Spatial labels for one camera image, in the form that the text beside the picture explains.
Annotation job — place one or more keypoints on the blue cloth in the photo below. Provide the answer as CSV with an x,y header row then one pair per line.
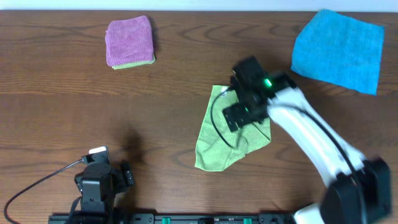
x,y
341,50

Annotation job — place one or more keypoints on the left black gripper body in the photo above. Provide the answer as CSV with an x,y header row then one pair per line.
x,y
123,178

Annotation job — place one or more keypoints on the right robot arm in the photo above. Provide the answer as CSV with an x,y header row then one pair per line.
x,y
358,189

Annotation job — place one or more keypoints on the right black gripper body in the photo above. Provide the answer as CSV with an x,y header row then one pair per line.
x,y
242,114

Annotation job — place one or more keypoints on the green microfiber cloth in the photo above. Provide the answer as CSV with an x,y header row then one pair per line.
x,y
217,147

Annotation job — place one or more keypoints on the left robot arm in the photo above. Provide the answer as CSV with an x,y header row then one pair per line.
x,y
99,184

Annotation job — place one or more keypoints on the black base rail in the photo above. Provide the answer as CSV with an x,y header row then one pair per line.
x,y
148,218

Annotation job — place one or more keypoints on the folded green cloth under purple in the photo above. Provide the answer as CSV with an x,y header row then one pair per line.
x,y
134,64

